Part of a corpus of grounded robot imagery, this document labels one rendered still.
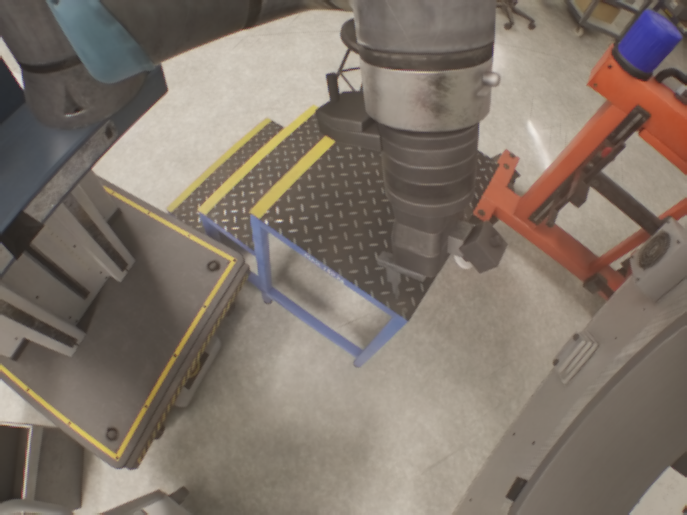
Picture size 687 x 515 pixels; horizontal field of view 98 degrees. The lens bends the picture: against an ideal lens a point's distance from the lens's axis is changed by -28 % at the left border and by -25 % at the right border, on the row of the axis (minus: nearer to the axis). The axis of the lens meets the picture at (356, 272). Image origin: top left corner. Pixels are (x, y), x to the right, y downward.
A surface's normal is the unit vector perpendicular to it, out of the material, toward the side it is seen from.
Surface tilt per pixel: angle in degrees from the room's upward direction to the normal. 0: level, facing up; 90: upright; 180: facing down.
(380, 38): 86
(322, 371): 0
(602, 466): 29
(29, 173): 0
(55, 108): 70
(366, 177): 0
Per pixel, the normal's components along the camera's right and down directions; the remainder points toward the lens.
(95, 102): 0.61, 0.59
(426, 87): -0.13, 0.75
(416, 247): -0.55, 0.40
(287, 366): 0.16, -0.39
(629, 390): -0.31, 0.30
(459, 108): 0.37, 0.66
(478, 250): -0.54, 0.67
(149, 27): 0.66, 0.71
